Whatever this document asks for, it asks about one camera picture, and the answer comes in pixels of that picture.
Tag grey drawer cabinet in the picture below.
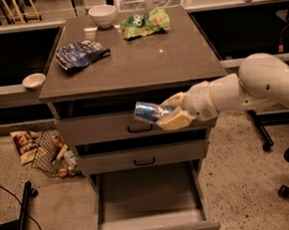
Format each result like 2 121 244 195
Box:
32 2 241 230

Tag grey middle drawer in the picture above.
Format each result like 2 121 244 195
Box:
76 128 209 175

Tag black stand leg left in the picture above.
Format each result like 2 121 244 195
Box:
0 181 35 230

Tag black cable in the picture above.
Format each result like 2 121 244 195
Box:
0 166 48 230

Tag grey top drawer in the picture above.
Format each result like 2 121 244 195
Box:
46 82 231 148

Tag grey bottom drawer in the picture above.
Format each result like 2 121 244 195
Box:
96 161 220 230

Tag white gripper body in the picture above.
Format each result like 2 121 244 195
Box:
183 81 218 121

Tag blue silver redbull can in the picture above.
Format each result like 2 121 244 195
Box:
134 102 173 123

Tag blue chip bag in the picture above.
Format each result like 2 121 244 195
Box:
56 40 111 71

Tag clear plastic bin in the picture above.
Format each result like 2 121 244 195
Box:
116 0 190 12

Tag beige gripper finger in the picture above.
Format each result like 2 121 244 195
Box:
156 107 195 131
161 92 185 107

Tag black stand leg right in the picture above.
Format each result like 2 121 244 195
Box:
247 110 289 152

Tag green snack bag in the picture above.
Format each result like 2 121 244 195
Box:
121 8 170 40

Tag wire mesh basket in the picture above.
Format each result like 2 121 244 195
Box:
31 130 81 178

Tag black stand leg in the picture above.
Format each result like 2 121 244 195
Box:
0 181 35 230
247 110 289 152

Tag brown snack bag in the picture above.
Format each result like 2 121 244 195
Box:
10 130 44 164

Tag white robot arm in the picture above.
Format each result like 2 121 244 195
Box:
157 53 289 130

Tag grey drawer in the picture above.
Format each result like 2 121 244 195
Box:
96 161 220 230
46 82 231 148
76 128 209 175

